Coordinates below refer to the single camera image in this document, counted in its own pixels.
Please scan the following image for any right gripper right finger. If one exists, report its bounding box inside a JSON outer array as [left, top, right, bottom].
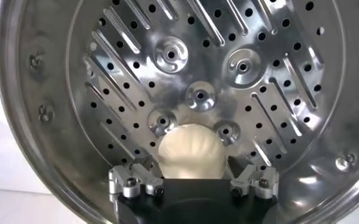
[[227, 156, 280, 199]]

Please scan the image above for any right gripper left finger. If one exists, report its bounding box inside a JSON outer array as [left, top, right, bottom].
[[108, 156, 165, 199]]

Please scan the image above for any white steamed baozi bun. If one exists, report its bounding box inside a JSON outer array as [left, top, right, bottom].
[[157, 123, 229, 180]]

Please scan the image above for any perforated stainless steamer basket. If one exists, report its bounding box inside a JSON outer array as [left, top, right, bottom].
[[0, 0, 359, 224]]

